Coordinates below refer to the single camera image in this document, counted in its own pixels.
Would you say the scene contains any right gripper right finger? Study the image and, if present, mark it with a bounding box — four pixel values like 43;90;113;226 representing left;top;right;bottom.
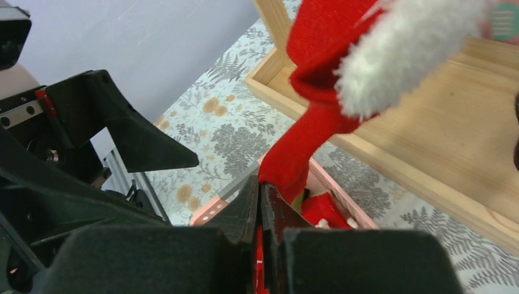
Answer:
259;184;463;293

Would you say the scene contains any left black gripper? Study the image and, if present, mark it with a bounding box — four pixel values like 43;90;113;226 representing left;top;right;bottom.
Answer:
1;69;199;188

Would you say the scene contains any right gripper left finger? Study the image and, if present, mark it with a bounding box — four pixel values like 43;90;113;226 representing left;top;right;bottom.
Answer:
40;176;258;293

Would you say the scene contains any red white patterned sock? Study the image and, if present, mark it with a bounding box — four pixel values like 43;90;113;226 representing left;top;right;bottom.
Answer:
301;191;359;229

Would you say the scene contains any red sock white fluffy cuff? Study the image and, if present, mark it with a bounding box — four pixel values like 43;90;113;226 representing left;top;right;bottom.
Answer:
258;0;491;202

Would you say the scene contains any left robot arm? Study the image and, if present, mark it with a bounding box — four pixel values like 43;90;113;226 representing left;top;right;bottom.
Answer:
1;69;199;293

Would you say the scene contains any pink plastic basket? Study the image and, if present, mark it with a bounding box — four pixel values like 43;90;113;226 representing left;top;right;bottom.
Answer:
190;159;378;230

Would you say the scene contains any floral table mat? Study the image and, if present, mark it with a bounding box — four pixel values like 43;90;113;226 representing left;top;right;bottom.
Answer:
148;21;518;293

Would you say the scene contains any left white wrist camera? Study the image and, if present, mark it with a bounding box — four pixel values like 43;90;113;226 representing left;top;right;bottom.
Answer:
0;0;32;70

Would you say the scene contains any wooden hanger rack frame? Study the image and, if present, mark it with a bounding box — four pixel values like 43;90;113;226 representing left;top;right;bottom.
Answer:
247;1;518;253

